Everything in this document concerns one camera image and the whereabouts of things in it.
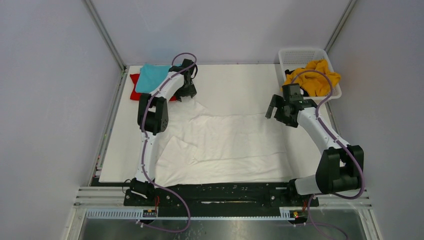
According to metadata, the white t-shirt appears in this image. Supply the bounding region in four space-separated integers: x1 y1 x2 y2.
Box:
155 100 293 187

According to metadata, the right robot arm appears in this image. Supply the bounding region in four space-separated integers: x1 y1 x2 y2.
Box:
265 83 365 206

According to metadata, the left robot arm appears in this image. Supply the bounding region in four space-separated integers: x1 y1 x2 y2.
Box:
130 59 198 206

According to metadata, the black garment in basket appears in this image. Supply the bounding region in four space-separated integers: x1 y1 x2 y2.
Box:
284 68 310 97

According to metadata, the yellow t-shirt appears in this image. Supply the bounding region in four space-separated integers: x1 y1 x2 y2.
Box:
284 59 342 97

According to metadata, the folded teal t-shirt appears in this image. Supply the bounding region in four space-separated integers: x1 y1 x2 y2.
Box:
135 64 184 99

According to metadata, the white plastic basket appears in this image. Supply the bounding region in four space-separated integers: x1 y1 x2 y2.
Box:
278 47 342 101

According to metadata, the folded red t-shirt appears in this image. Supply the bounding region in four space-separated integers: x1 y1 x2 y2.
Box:
130 73 168 101

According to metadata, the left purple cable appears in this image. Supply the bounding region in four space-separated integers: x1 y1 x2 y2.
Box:
139 52 198 233

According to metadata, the purple cable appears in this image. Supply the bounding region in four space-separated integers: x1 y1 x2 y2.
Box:
139 52 198 233
289 69 366 239

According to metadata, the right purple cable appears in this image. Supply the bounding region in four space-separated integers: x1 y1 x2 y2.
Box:
289 69 366 239

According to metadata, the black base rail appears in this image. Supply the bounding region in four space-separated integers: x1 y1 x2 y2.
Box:
123 182 310 217

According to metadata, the white slotted cable duct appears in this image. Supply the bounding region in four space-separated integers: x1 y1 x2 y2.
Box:
86 207 301 221

